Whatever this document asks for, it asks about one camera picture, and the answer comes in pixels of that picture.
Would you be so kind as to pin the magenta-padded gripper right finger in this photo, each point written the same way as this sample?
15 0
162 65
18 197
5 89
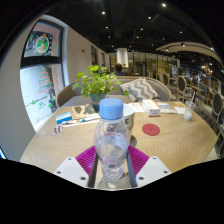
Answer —
151 170

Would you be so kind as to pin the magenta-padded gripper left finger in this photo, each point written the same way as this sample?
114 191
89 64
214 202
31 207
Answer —
71 170

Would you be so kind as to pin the clear blue-capped water bottle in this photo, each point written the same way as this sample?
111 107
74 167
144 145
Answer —
111 143

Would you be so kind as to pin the flat round red coaster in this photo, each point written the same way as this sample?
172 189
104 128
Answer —
150 129

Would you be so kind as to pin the playing cards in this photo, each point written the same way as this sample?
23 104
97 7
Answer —
58 130

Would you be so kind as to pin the small blue box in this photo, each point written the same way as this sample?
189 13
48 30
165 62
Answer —
64 117

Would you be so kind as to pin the small light blue carton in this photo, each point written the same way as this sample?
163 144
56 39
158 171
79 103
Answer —
90 117

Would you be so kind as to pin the brown cardboard card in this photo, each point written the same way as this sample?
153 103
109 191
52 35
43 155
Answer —
83 111

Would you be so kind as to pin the white and orange box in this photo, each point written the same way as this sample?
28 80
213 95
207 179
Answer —
151 107

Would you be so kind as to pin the white printed brochure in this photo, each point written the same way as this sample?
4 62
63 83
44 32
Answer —
136 107

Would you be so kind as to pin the small blue white pack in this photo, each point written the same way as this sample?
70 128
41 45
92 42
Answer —
163 105

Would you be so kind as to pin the white paper napkin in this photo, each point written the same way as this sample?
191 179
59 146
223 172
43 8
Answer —
180 110

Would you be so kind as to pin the clear plastic cup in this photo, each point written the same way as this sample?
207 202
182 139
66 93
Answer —
188 113

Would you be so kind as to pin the yellow square card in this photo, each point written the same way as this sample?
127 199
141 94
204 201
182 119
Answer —
179 104

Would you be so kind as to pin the grey white zigzag cushion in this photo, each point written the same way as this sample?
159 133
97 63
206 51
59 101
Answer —
140 89

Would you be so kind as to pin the grey curved sofa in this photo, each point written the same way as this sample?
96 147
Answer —
156 85

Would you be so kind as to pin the group of wooden chairs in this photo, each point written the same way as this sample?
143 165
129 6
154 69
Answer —
181 86

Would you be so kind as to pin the green potted plant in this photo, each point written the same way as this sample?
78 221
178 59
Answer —
96 83

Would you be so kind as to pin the dark-framed decorated window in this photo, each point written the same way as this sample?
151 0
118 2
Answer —
41 83

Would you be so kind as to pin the person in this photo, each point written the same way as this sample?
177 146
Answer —
119 70

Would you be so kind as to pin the ceiling lights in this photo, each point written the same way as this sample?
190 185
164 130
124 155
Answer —
163 5

